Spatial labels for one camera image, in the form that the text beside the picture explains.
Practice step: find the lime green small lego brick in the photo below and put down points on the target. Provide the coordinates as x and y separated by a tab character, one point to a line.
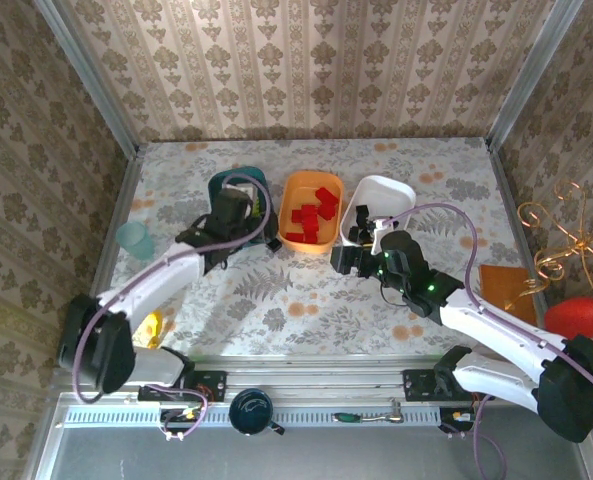
257	207

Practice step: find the red lego brick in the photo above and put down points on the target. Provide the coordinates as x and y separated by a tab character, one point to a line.
313	240
312	227
327	211
327	195
303	214
295	236

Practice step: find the white plastic container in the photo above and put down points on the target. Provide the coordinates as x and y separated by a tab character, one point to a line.
391	195

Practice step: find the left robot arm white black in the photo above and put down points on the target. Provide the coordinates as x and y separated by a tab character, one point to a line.
151	280

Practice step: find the dark teal plastic container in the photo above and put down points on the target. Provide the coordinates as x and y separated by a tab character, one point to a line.
215	182

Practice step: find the orange plastic container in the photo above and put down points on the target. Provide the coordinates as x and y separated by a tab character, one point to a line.
301	190

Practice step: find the orange brown board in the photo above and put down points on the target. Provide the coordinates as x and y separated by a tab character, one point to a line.
498	290

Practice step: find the translucent pale teal cup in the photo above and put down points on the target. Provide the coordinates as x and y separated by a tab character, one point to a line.
135	240

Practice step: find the yellow plastic object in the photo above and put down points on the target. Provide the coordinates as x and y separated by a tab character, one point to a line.
151	330

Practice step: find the metal ratchet wrench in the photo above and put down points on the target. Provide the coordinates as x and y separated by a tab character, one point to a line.
393	412

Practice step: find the small black connector box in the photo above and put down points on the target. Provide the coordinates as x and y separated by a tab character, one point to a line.
176	416
451	420

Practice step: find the dark teal mug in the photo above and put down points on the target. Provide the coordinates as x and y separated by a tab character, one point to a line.
250	410

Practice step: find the red pear-shaped balloon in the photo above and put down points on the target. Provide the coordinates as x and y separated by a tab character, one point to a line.
576	317

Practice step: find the grey metal panel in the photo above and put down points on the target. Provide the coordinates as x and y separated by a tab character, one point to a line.
326	455

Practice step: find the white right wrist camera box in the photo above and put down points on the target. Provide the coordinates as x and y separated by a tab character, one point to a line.
380	237

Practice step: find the aluminium side rail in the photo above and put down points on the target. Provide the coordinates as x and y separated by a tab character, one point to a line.
122	200
508	200

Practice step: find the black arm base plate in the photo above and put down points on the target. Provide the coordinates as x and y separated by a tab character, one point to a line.
213	385
416	385

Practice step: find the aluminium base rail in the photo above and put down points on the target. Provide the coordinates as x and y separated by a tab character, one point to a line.
316	380

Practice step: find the aluminium frame post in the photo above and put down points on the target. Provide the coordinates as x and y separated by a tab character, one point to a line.
91	75
531	75

